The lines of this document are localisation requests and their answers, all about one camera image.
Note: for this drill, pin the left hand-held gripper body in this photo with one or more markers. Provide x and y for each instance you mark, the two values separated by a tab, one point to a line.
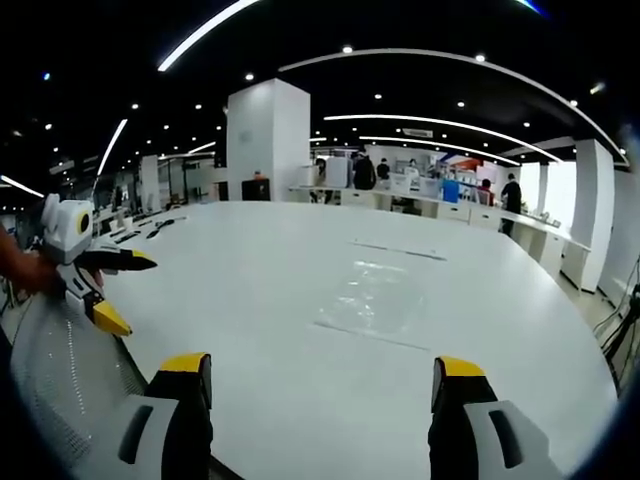
65	230

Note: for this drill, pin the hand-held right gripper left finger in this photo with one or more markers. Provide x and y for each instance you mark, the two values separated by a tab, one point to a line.
172	425

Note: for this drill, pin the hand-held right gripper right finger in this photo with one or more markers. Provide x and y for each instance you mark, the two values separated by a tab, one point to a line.
465	430

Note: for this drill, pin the clear food packaging bag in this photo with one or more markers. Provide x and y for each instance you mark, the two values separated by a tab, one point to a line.
372	300
400	250

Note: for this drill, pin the person's left hand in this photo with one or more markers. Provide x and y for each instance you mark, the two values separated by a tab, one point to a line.
42	275

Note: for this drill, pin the black tool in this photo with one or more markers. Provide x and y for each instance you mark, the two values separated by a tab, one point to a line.
161	226
125	236

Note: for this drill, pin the white square pillar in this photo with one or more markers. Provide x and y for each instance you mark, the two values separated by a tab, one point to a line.
267	140

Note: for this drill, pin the black tripod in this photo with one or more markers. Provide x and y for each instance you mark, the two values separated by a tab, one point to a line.
627	325

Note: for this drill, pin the white appliance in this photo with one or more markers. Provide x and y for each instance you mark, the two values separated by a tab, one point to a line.
308	176
338	172

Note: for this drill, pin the long white counter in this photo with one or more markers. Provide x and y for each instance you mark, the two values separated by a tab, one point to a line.
525	225

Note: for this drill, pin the blue box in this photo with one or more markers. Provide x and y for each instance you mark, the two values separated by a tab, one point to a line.
449	190

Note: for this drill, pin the white pillar by window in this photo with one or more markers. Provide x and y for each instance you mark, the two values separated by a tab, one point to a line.
592	210

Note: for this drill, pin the ceiling air vent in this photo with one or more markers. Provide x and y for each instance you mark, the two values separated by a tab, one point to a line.
417	132

